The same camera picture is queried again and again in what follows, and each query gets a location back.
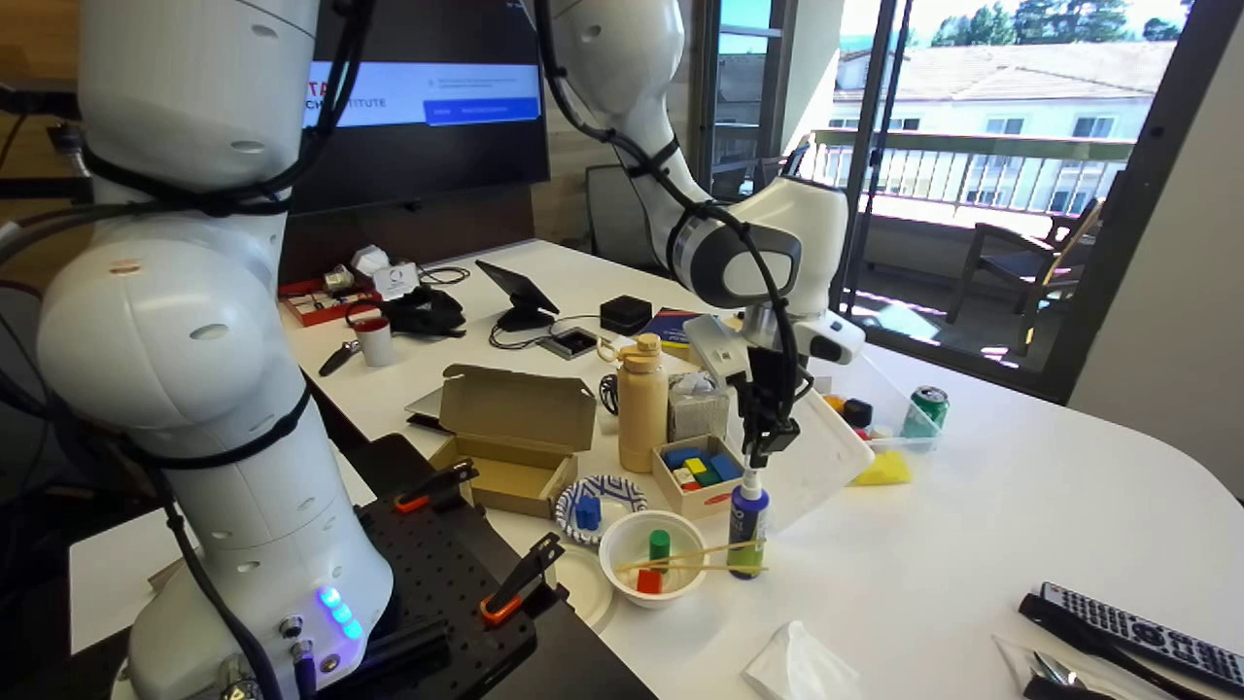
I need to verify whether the white folded napkin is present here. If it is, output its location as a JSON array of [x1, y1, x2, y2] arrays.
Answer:
[[744, 615, 863, 700]]

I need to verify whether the small bottle with blue collar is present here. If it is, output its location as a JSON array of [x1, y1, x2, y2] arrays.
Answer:
[[723, 464, 777, 583]]

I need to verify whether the cream plastic bottle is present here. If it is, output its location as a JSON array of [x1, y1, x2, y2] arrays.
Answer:
[[613, 330, 676, 478]]

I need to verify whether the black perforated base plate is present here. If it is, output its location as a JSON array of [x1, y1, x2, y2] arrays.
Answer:
[[317, 433, 656, 700]]

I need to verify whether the white bowl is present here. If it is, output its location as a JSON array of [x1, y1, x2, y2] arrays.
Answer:
[[596, 507, 716, 609]]

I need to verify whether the dark smartphone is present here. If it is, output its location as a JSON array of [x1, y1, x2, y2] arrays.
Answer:
[[538, 324, 604, 364]]

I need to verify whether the black clamp with orange grip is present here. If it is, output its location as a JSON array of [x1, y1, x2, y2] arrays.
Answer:
[[475, 529, 572, 630], [394, 453, 482, 522]]

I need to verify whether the small black box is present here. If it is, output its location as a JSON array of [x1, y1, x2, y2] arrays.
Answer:
[[596, 293, 656, 338]]

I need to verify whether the black bar stand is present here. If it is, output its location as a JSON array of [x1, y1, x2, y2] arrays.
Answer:
[[0, 81, 91, 205]]

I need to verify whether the black tablet stand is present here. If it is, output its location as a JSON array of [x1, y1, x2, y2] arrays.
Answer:
[[469, 255, 563, 335]]

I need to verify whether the dark office chair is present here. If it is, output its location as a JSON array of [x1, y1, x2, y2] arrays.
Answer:
[[578, 154, 676, 271]]

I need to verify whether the white cup with red band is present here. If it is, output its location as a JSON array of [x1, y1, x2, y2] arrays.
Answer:
[[344, 302, 400, 369]]

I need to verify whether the yellow sponge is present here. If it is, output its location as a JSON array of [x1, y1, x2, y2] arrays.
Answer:
[[853, 447, 919, 488]]

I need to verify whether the red flat box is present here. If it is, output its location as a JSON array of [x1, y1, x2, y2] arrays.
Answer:
[[280, 263, 383, 330]]

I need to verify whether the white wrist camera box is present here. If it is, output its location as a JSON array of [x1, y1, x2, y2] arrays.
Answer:
[[682, 315, 760, 387]]

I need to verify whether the white crumpled cloth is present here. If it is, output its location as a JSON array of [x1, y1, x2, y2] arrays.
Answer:
[[348, 241, 429, 308]]

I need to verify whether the thin wooden stick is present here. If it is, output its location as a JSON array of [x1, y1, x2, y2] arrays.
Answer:
[[621, 543, 739, 574]]

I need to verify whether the balcony railing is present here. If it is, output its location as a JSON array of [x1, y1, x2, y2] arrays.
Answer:
[[810, 122, 1147, 224]]

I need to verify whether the brown outdoor chair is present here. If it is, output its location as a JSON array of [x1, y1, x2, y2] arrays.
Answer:
[[948, 193, 1110, 361]]

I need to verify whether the black pouch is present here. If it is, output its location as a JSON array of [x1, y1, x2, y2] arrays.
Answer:
[[383, 285, 469, 347]]

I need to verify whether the translucent plastic bin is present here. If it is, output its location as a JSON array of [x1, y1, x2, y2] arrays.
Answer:
[[764, 359, 878, 525]]

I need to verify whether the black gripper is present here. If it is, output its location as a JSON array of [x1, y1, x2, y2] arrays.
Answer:
[[726, 338, 817, 475]]

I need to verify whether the wooden tray of coloured blocks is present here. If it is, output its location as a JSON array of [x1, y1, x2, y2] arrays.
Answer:
[[648, 433, 751, 516]]

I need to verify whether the green drink can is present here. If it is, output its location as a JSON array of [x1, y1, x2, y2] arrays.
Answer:
[[898, 382, 952, 447]]

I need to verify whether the open brown cardboard box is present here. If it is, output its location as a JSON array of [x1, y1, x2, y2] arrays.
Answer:
[[423, 361, 604, 522]]

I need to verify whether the black marker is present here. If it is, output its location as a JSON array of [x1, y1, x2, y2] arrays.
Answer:
[[317, 335, 365, 382]]

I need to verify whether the grey square container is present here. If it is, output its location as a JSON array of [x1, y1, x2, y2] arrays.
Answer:
[[665, 369, 739, 447]]

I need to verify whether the small white plate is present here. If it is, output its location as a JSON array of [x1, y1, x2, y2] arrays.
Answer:
[[549, 547, 617, 630]]

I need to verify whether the coiled thin cable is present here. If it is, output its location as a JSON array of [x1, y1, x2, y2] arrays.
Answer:
[[418, 262, 475, 293]]

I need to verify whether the blue flat book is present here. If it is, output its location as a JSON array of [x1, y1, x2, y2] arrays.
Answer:
[[647, 302, 712, 350]]

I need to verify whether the blue patterned plate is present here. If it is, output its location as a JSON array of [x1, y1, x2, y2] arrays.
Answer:
[[552, 470, 648, 547]]

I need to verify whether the black white patterned strip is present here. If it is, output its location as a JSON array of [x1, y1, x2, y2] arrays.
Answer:
[[1015, 578, 1244, 700]]

